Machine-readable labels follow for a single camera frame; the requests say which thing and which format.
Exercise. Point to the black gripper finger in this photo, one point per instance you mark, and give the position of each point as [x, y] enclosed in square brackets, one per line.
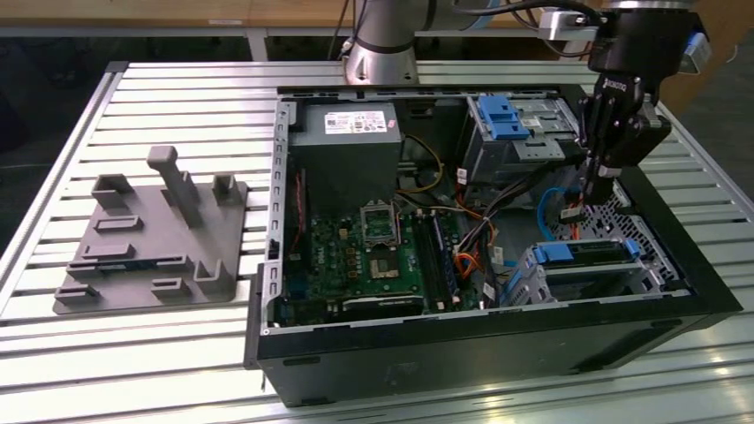
[590, 128]
[635, 141]

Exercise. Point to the blue plastic drive latch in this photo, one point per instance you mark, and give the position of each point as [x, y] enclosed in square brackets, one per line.
[500, 117]

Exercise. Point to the black graphics card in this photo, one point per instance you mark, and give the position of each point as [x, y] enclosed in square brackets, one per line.
[383, 305]

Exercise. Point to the grey metal drive cage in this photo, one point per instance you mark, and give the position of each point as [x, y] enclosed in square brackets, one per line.
[500, 159]

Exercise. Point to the grey blue wrist camera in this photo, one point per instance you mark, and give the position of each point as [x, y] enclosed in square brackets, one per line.
[698, 50]

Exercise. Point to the dark power supply unit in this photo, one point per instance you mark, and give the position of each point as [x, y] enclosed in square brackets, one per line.
[347, 168]

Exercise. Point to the grey parts rack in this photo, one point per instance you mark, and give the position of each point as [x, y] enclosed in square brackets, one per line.
[153, 247]

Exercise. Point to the black RAM slot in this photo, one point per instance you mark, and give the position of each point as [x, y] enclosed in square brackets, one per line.
[431, 260]
[424, 260]
[439, 260]
[448, 260]

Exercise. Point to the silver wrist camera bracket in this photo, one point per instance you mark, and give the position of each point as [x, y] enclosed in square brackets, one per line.
[562, 31]

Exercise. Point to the metal disk bay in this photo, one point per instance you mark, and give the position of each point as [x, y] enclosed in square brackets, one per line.
[588, 285]

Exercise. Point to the hard disk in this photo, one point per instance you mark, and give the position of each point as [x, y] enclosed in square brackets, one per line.
[554, 254]

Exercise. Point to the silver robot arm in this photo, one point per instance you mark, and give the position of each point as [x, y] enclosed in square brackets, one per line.
[383, 44]

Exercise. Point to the CPU socket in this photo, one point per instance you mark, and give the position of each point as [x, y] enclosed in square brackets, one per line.
[387, 265]

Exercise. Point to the green motherboard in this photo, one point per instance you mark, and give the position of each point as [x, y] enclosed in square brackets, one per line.
[329, 252]

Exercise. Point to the wooden workbench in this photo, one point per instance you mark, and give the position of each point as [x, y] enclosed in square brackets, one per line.
[176, 11]

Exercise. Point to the black PC case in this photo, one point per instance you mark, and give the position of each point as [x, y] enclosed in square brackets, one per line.
[442, 366]

